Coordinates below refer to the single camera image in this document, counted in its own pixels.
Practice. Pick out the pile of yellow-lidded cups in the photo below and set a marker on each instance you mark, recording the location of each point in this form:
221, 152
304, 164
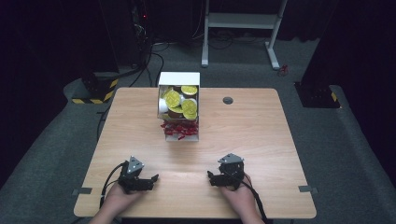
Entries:
183, 104

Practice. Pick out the white dispenser box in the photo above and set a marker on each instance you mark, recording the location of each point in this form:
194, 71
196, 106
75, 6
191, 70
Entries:
179, 78

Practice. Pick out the person's left hand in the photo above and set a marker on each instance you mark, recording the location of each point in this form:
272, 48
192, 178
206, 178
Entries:
120, 197

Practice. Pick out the grey table grommet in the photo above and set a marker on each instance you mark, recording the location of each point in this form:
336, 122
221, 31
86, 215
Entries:
228, 100

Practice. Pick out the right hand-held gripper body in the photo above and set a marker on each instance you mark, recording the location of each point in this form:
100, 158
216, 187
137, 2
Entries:
231, 172

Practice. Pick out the white metal stand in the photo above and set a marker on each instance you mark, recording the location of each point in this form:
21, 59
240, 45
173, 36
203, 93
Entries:
241, 21

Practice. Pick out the black yellow striped stand base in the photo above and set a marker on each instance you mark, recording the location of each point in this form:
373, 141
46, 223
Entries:
98, 88

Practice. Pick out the person's right hand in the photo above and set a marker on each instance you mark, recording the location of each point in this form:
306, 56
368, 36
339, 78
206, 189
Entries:
239, 197

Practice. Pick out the small red floor object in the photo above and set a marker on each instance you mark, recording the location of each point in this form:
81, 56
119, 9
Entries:
282, 70

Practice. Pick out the pile of red packets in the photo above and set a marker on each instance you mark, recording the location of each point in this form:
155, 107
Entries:
182, 129

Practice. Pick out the dark equipment rack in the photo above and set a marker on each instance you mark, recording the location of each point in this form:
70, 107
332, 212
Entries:
141, 28

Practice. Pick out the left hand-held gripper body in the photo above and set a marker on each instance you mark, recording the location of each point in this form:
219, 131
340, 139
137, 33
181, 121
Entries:
133, 177

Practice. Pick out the grey tape strip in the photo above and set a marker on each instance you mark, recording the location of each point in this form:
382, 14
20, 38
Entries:
308, 188
82, 191

